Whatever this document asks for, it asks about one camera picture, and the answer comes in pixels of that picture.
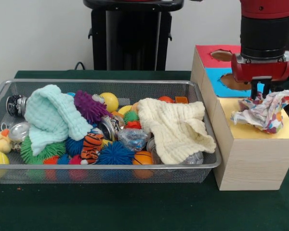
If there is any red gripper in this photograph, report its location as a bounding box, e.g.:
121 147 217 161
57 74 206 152
231 50 289 100

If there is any colourful printed cloth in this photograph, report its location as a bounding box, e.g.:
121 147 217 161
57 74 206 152
230 89 289 134

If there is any wooden box with three holes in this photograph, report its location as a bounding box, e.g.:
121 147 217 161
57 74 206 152
190 44 289 191

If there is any cream knitted cloth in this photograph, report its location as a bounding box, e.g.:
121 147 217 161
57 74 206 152
137 97 217 165

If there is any small orange basketball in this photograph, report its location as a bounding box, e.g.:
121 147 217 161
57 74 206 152
132 151 154 166

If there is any blue spiky ball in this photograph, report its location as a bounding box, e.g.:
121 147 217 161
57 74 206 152
96 141 135 166

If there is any purple spiky toy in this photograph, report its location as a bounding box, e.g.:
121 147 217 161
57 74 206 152
74 90 113 122

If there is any tiger plush toy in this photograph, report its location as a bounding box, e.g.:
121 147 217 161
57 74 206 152
80 132 105 165

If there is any mint green cloth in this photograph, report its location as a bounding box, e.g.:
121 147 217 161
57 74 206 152
24 84 93 156

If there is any green spiky ball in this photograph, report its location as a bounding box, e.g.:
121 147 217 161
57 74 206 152
20 134 67 165

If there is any yellow plush duck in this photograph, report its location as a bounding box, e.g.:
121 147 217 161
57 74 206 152
0 129 12 154

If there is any wire mesh bin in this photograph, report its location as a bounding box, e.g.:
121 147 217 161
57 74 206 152
0 78 223 185

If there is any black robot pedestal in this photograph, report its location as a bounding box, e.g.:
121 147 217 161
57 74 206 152
83 0 185 71

